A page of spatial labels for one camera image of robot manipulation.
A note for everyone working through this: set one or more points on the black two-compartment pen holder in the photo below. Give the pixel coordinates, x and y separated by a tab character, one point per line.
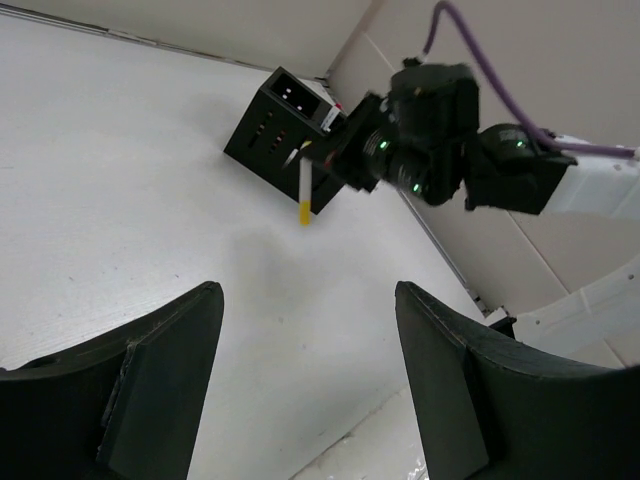
282	116

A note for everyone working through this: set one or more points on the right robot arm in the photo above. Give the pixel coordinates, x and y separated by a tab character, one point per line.
604	315

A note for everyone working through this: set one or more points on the red cap marker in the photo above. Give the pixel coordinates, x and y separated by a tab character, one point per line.
332	115

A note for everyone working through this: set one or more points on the yellow cap marker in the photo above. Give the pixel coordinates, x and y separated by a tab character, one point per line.
305	192

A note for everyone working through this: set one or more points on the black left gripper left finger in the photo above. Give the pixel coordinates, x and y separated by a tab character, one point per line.
124	405

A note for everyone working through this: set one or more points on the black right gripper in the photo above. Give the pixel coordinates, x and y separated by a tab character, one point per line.
424	139

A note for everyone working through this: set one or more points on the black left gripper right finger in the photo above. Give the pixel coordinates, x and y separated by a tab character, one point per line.
491	407

